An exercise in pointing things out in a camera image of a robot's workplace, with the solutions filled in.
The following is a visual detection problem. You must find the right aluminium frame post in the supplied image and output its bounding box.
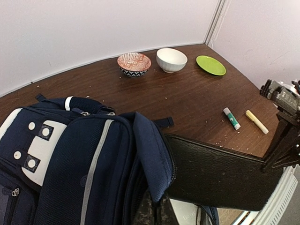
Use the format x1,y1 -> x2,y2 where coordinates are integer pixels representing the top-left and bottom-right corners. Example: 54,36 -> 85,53
203,0 -> 231,46

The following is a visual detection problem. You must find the black pencil case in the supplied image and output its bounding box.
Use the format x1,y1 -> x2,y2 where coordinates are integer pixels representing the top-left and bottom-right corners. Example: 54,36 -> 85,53
165,134 -> 284,211

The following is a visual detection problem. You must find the red patterned bowl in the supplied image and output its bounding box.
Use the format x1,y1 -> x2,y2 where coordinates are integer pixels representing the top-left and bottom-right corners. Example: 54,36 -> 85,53
117,52 -> 151,78

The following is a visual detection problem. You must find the white green glue stick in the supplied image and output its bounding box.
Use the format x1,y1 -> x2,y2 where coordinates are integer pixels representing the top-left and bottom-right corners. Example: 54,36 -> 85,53
223,107 -> 241,130

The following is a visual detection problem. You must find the navy blue backpack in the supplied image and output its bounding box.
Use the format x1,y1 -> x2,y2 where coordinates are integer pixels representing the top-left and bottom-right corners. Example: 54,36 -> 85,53
0,95 -> 178,225

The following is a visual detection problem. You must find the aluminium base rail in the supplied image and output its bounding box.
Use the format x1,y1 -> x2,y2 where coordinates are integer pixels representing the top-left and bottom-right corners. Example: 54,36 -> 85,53
233,164 -> 300,225

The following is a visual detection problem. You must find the cream yellow marker pen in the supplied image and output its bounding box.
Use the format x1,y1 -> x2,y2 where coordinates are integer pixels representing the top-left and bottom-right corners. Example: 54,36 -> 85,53
245,110 -> 269,134

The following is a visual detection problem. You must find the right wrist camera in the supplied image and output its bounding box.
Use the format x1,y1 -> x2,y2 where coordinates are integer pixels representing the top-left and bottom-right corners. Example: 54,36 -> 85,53
260,79 -> 300,115

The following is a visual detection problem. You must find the green plate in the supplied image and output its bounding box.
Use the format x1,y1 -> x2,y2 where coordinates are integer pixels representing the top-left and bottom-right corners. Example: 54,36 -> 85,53
196,55 -> 226,76

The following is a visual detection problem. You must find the white ceramic bowl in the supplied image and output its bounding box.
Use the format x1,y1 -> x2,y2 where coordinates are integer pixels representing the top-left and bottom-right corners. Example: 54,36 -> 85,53
156,48 -> 188,74

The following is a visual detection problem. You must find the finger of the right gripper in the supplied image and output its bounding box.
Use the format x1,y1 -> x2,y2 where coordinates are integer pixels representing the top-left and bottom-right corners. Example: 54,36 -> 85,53
262,112 -> 300,173

